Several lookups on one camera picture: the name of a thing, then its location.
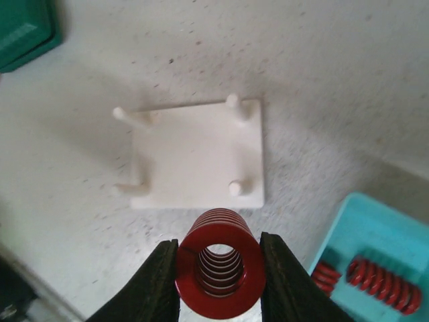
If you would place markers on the white four-peg base plate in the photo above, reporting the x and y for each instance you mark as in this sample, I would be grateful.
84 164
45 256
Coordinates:
196 156

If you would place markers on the teal plastic parts tray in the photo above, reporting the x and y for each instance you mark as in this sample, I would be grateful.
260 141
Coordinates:
369 229

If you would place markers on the large red spring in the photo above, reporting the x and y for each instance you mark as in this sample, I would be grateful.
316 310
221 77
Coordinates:
220 271

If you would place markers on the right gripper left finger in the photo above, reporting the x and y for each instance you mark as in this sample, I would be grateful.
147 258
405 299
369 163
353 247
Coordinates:
150 294

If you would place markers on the red springs in tray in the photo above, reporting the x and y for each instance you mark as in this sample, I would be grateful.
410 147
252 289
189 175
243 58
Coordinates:
375 280

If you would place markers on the green flat case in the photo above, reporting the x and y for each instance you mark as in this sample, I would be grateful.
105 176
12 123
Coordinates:
29 29

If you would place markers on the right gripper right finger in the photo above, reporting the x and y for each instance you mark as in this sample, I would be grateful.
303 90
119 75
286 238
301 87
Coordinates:
289 293

